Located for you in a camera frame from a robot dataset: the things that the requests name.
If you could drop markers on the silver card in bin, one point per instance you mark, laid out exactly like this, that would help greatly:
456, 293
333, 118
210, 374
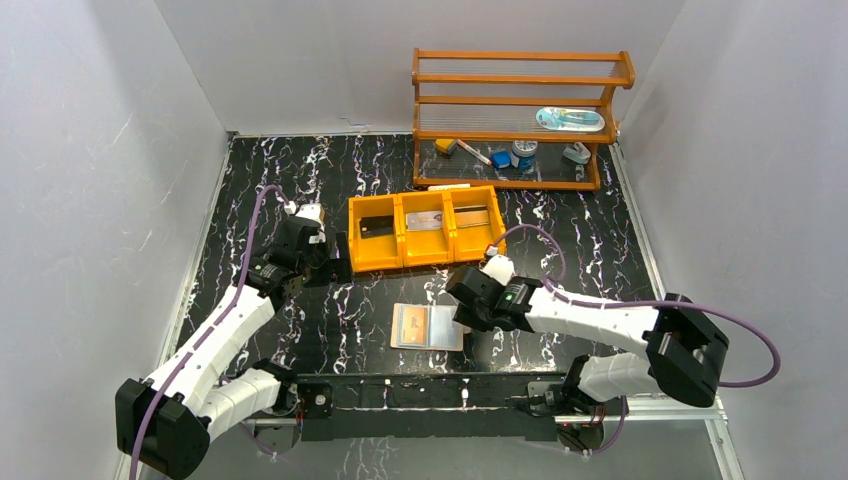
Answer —
424, 221

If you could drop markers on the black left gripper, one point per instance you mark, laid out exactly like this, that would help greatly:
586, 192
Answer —
324, 255

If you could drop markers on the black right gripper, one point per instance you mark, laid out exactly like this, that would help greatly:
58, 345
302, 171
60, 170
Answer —
464, 317

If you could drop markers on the white marker pen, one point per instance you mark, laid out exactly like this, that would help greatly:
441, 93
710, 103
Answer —
474, 152

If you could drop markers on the black card in bin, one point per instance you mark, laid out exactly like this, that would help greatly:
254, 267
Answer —
376, 226

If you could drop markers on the beige leather card holder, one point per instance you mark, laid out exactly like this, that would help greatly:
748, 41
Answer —
444, 333

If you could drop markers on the blue small box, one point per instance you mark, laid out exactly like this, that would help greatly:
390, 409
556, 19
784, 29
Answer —
501, 159

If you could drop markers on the aluminium frame rail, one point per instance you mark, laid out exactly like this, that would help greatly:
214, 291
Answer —
277, 434

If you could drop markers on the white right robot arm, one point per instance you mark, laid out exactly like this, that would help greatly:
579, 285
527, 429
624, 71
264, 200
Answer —
677, 352

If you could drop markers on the brown card in bin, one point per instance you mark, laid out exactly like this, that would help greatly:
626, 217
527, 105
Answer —
471, 216

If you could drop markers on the yellow sponge block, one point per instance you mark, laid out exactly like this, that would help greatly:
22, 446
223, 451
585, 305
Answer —
445, 147

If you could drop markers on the orange wooden shelf rack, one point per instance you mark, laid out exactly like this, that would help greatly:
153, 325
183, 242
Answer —
489, 99

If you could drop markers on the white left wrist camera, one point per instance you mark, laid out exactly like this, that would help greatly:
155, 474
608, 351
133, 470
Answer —
312, 211

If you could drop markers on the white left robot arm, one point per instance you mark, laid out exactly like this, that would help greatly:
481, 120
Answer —
168, 420

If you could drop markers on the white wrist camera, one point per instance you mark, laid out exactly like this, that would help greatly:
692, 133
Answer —
312, 211
497, 266

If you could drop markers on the blue white tape roll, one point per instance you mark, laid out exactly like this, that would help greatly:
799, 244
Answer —
523, 154

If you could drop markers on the right orange bin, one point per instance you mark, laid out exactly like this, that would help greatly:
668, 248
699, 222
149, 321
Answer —
471, 243

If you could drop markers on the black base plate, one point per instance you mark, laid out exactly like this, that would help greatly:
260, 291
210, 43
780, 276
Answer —
530, 406

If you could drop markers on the left orange bin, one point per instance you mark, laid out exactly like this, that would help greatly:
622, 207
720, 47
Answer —
373, 240

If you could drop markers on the middle orange bin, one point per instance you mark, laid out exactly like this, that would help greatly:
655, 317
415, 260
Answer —
427, 247

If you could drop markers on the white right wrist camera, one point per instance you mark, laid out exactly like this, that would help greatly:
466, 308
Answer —
497, 266

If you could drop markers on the orange bin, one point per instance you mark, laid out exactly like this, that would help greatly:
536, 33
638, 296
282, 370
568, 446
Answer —
373, 240
427, 247
471, 243

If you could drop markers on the blue packaged item on shelf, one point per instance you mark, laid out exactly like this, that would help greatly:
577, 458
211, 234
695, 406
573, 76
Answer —
570, 119

